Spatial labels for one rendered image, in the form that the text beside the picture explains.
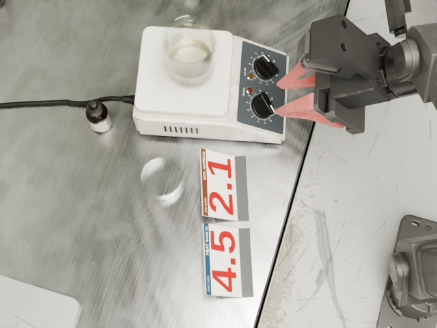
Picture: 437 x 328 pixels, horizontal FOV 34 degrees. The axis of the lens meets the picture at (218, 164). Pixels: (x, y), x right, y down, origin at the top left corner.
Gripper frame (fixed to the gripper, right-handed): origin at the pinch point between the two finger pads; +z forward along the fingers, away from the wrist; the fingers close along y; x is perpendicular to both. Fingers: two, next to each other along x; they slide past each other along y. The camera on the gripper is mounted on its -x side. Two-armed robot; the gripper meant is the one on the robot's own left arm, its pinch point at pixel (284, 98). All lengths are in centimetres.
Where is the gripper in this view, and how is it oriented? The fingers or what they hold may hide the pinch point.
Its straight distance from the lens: 87.5
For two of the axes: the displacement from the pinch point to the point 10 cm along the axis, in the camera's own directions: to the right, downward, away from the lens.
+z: -7.6, 1.4, 6.4
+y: -0.8, 9.5, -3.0
